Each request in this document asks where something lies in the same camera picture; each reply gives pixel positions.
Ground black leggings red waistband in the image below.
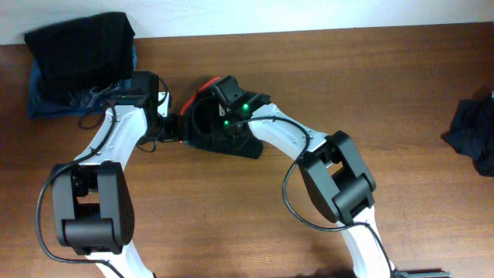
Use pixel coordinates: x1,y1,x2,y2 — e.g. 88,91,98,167
179,76,265,160

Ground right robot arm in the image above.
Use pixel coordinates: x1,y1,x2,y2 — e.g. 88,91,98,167
200,76,451,277

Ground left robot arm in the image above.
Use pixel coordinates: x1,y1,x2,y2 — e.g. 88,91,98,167
45,71,178,277

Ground folded blue jeans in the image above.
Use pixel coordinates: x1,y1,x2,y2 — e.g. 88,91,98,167
28,38,137,118

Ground folded black garment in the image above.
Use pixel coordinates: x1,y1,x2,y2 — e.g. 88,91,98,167
24,12,135,103

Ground dark crumpled garment pile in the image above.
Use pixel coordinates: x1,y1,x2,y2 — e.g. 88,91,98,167
441,91,493,178

